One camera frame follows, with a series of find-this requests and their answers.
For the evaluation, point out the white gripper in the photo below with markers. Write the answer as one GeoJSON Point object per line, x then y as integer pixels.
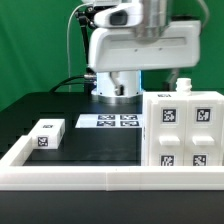
{"type": "Point", "coordinates": [119, 50]}

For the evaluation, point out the white cabinet body box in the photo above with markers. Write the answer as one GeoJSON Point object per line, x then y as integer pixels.
{"type": "Point", "coordinates": [183, 92]}

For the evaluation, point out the white cabinet top block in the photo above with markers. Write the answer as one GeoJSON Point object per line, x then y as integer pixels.
{"type": "Point", "coordinates": [47, 133]}

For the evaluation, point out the white marker base plate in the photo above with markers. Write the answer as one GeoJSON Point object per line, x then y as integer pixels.
{"type": "Point", "coordinates": [109, 121]}

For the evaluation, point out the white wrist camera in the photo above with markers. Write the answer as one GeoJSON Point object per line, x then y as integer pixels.
{"type": "Point", "coordinates": [123, 15]}

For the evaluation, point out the white U-shaped fence frame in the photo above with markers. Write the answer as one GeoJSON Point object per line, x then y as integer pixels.
{"type": "Point", "coordinates": [16, 175]}

